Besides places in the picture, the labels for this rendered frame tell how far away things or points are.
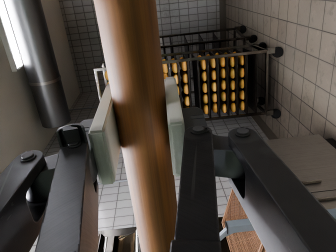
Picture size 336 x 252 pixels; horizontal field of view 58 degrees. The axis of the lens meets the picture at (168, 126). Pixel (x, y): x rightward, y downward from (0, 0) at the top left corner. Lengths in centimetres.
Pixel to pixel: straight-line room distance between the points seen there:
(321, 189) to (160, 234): 166
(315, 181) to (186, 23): 387
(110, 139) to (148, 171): 4
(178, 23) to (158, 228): 505
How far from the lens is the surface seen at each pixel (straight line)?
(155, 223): 20
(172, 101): 16
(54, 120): 350
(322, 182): 190
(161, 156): 18
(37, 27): 330
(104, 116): 15
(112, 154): 15
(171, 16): 520
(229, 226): 146
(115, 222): 247
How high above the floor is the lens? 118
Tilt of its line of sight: 1 degrees down
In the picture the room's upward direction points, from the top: 96 degrees counter-clockwise
